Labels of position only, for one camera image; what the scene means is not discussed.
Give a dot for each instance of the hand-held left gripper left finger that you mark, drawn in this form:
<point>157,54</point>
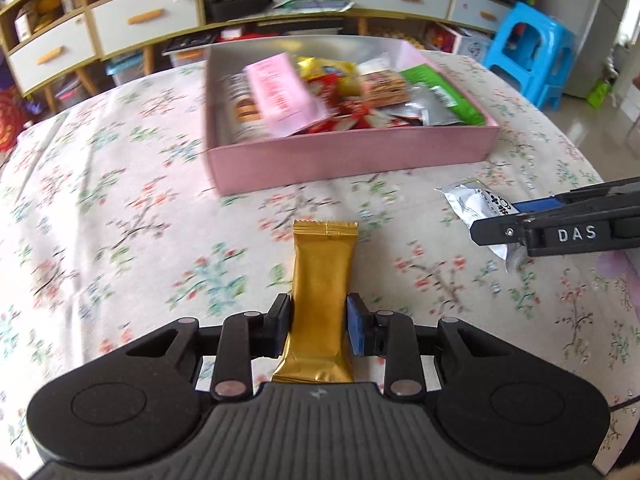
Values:
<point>282,325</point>

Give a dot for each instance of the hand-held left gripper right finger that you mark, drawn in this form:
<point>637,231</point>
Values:
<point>356,325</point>

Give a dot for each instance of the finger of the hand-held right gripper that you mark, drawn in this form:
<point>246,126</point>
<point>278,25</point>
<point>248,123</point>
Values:
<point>570,234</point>
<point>540,203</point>

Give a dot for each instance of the gold snack bar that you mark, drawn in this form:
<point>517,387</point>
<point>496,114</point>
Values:
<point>320,285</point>

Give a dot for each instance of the white serrated snack packet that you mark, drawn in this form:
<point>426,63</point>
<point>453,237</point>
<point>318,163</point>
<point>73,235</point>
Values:
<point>465,205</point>

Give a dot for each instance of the green snack packet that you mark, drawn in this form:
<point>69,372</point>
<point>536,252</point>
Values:
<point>450,95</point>

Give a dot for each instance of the pink cardboard box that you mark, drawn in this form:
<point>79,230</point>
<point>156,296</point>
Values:
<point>350,155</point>

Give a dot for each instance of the pink snack packet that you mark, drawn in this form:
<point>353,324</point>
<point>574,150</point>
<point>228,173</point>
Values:
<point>280,95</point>

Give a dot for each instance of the yellow snack packet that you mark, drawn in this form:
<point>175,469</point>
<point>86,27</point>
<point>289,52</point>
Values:
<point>332,72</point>

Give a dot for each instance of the person's right hand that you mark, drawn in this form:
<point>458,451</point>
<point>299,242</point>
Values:
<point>622,280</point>

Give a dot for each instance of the white printed carton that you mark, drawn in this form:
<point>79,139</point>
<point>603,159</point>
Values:
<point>472,47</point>

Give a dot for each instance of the blue plastic stool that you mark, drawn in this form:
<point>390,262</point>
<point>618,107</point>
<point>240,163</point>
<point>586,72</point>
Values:
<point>530,15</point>

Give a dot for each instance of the floral tablecloth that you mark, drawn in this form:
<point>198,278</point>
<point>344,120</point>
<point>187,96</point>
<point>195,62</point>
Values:
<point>125,210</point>

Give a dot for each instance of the clear plastic storage bin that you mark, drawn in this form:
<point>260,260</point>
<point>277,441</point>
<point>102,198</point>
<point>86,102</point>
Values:
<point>125,70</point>

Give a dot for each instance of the red printed bag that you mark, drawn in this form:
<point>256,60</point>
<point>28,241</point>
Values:
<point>7,120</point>

